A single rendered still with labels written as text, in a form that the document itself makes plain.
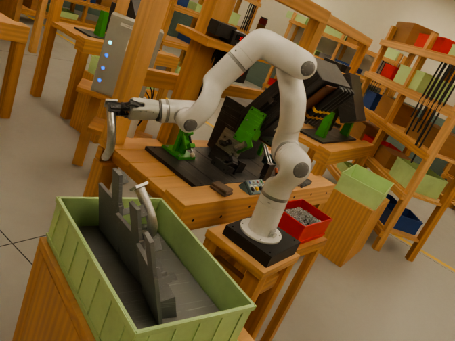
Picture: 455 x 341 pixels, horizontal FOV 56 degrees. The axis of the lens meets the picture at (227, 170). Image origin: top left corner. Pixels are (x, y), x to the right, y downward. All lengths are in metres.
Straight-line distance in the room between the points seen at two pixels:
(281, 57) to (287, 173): 0.44
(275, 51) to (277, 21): 11.22
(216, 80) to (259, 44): 0.19
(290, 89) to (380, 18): 10.14
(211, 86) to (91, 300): 0.78
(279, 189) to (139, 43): 0.95
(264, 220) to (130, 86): 0.93
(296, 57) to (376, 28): 10.20
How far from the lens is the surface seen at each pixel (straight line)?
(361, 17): 11.88
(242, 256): 1.79
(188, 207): 1.90
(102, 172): 2.35
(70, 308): 1.40
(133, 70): 2.16
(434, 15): 11.49
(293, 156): 1.67
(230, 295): 1.43
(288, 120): 1.66
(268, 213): 1.80
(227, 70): 1.53
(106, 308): 1.24
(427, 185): 4.99
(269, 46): 1.55
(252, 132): 2.41
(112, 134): 1.50
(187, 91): 2.44
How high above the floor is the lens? 1.72
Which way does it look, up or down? 19 degrees down
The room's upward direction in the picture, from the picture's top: 23 degrees clockwise
